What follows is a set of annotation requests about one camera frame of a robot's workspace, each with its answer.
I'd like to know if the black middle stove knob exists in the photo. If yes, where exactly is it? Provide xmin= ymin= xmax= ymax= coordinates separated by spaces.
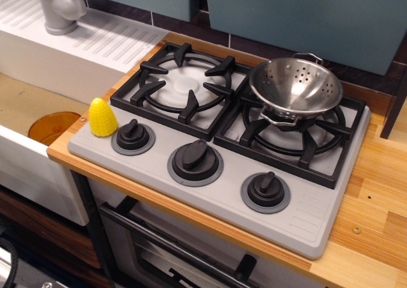
xmin=167 ymin=139 xmax=224 ymax=188

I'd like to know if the black stove knob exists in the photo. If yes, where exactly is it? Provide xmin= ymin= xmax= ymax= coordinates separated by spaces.
xmin=240 ymin=172 xmax=291 ymax=214
xmin=111 ymin=119 xmax=156 ymax=156
xmin=167 ymin=139 xmax=224 ymax=188

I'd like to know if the black left burner grate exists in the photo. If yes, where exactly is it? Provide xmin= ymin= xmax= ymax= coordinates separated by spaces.
xmin=111 ymin=43 xmax=251 ymax=141

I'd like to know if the black burner grate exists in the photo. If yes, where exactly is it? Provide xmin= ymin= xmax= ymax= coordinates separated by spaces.
xmin=214 ymin=85 xmax=368 ymax=189
xmin=111 ymin=43 xmax=251 ymax=141

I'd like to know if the white left burner disc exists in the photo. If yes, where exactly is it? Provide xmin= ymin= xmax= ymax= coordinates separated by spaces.
xmin=146 ymin=65 xmax=221 ymax=109

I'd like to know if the black left stove knob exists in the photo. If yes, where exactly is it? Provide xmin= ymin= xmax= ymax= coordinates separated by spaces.
xmin=111 ymin=119 xmax=156 ymax=156

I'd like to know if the black right stove knob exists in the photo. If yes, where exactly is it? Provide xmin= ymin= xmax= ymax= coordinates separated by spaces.
xmin=240 ymin=172 xmax=291 ymax=214

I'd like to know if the yellow toy corn cob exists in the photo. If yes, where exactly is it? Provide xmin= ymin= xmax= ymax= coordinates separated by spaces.
xmin=89 ymin=98 xmax=118 ymax=137

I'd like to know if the stainless steel colander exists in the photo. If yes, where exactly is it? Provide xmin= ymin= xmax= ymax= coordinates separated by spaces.
xmin=249 ymin=53 xmax=343 ymax=127

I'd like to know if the black right burner grate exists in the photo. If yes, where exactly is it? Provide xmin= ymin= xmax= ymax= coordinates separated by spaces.
xmin=214 ymin=85 xmax=368 ymax=189

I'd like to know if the grey toy stove top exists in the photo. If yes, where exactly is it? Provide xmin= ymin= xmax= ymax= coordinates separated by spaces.
xmin=67 ymin=96 xmax=371 ymax=259

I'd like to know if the toy oven door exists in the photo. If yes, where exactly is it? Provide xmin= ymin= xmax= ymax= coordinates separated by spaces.
xmin=89 ymin=180 xmax=320 ymax=287

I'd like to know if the orange sink drain plate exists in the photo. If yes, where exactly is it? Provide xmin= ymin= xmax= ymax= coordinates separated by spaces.
xmin=28 ymin=111 xmax=80 ymax=146

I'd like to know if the white toy sink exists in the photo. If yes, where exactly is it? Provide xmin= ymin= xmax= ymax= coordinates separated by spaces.
xmin=1 ymin=0 xmax=167 ymax=226

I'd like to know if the grey toy faucet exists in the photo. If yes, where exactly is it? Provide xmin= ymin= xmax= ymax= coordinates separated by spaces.
xmin=40 ymin=0 xmax=86 ymax=36

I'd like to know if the black oven door handle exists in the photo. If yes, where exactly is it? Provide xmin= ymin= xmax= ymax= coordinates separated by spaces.
xmin=100 ymin=197 xmax=257 ymax=287

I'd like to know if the teal right wall cabinet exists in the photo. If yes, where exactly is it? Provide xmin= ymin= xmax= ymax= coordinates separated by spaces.
xmin=207 ymin=0 xmax=406 ymax=75

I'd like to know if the black cable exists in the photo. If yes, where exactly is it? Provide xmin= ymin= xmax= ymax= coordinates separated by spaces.
xmin=0 ymin=236 xmax=20 ymax=288

